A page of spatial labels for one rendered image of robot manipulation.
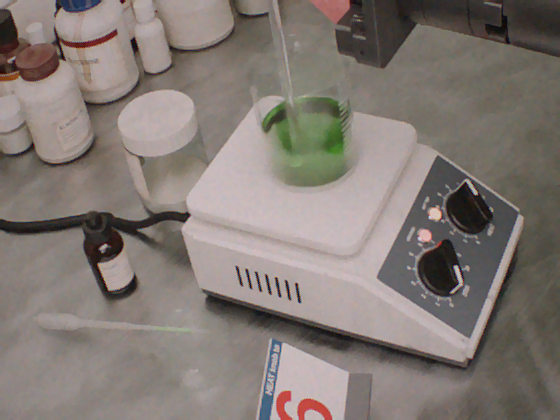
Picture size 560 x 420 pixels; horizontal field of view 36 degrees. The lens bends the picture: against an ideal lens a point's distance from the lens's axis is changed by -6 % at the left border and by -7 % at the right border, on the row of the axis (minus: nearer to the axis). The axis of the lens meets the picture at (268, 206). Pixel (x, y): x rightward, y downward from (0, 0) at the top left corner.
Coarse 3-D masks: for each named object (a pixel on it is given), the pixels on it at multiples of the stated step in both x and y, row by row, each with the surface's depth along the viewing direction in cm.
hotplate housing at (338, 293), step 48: (192, 240) 59; (240, 240) 57; (384, 240) 56; (240, 288) 60; (288, 288) 58; (336, 288) 55; (384, 288) 54; (384, 336) 57; (432, 336) 55; (480, 336) 56
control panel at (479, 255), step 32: (448, 192) 60; (480, 192) 61; (416, 224) 57; (448, 224) 58; (512, 224) 60; (416, 256) 56; (480, 256) 58; (416, 288) 55; (480, 288) 56; (448, 320) 54
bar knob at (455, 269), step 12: (444, 240) 55; (432, 252) 56; (444, 252) 55; (420, 264) 55; (432, 264) 56; (444, 264) 55; (456, 264) 54; (420, 276) 55; (432, 276) 55; (444, 276) 55; (456, 276) 54; (432, 288) 55; (444, 288) 55; (456, 288) 54
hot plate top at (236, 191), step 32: (256, 128) 62; (384, 128) 60; (224, 160) 60; (256, 160) 60; (384, 160) 58; (192, 192) 58; (224, 192) 58; (256, 192) 58; (288, 192) 57; (320, 192) 57; (352, 192) 56; (384, 192) 56; (224, 224) 57; (256, 224) 56; (288, 224) 55; (320, 224) 55; (352, 224) 55
